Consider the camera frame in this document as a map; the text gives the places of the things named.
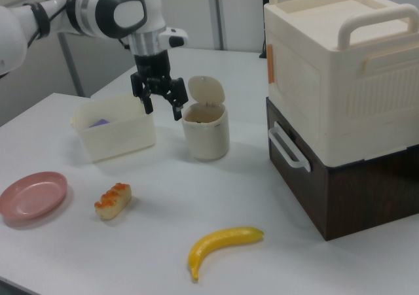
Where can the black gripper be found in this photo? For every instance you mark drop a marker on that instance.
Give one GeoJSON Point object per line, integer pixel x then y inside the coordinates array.
{"type": "Point", "coordinates": [153, 67]}

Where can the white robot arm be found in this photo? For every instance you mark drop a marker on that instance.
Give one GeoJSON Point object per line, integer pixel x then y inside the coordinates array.
{"type": "Point", "coordinates": [98, 10]}

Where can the cream trash can with lid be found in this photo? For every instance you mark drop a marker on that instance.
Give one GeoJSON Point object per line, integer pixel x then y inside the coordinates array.
{"type": "Point", "coordinates": [206, 138]}

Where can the white square plastic container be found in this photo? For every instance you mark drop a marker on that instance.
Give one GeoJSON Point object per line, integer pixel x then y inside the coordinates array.
{"type": "Point", "coordinates": [121, 138]}

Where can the purple card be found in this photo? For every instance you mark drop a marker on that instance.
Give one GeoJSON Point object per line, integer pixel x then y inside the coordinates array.
{"type": "Point", "coordinates": [99, 123]}

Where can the orange latch strip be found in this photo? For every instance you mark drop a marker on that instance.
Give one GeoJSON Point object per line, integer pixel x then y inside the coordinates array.
{"type": "Point", "coordinates": [270, 64]}

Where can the toy bread with orange topping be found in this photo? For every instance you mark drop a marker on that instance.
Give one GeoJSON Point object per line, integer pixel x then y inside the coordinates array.
{"type": "Point", "coordinates": [113, 201]}

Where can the black pole with clamp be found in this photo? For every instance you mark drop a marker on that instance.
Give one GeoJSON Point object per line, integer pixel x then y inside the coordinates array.
{"type": "Point", "coordinates": [264, 20]}

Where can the yellow toy banana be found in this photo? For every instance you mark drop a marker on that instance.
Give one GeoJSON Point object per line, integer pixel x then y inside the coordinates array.
{"type": "Point", "coordinates": [222, 241]}

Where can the pink plastic plate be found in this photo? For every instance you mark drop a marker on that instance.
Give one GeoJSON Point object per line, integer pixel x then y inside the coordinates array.
{"type": "Point", "coordinates": [32, 197]}

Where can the dark brown drawer box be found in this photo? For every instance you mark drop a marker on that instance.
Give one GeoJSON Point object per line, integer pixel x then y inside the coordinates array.
{"type": "Point", "coordinates": [360, 197]}

